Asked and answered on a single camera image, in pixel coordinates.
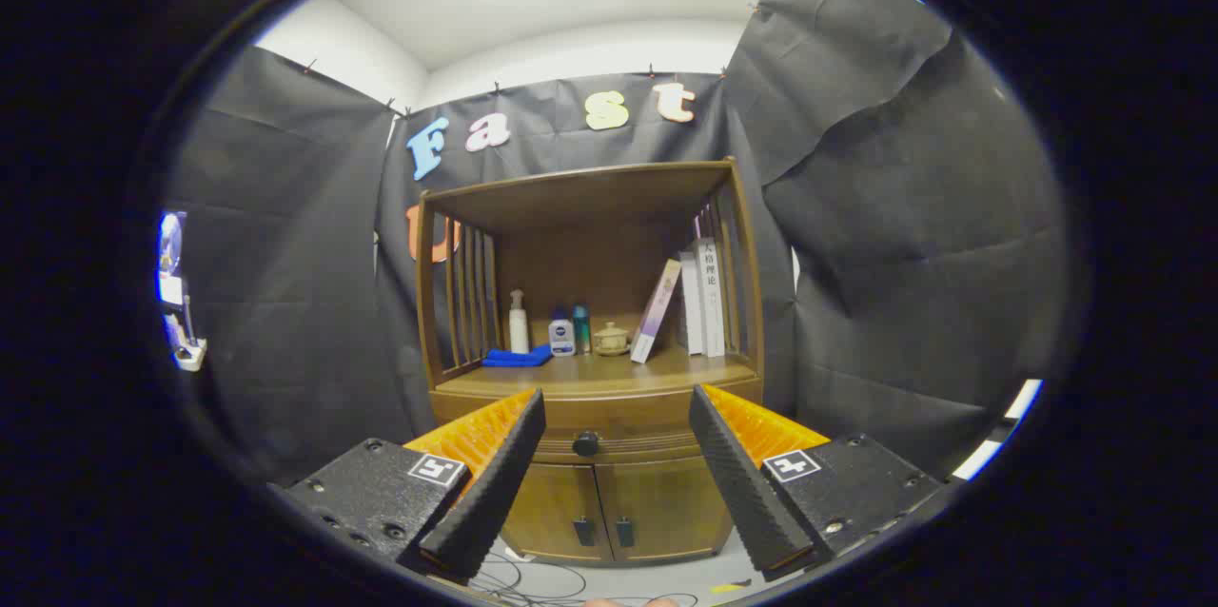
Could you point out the black backdrop cloth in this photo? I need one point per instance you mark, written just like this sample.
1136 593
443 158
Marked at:
904 255

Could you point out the white book black lettering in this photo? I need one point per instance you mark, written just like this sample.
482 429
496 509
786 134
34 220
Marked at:
712 303

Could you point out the beige lidded teacup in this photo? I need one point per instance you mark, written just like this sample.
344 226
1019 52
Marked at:
612 337

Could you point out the white lotion bottle blue cap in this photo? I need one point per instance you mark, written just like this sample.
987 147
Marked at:
561 341

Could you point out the white pump bottle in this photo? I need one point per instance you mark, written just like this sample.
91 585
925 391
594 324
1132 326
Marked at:
519 331

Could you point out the brown wooden cabinet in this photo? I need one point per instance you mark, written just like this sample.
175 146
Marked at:
590 264

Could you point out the wooden cabinet door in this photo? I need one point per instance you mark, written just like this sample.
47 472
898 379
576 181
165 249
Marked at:
666 507
552 512

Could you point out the teal cylindrical bottle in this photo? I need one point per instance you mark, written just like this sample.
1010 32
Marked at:
581 331

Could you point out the wooden drawer with black knob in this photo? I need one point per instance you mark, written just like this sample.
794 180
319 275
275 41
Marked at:
618 412

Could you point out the purple white book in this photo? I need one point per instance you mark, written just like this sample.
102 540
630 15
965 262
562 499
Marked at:
657 312

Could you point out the beige saucer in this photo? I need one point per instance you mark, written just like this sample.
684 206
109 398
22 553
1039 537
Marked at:
613 353

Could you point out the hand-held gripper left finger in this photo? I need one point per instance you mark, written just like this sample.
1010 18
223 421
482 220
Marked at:
495 493

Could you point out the wooden countertop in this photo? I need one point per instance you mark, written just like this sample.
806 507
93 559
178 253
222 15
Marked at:
609 374

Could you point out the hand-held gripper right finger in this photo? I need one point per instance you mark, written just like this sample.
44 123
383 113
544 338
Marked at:
747 493

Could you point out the blue folded cloth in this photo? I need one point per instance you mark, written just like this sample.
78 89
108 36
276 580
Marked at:
514 359

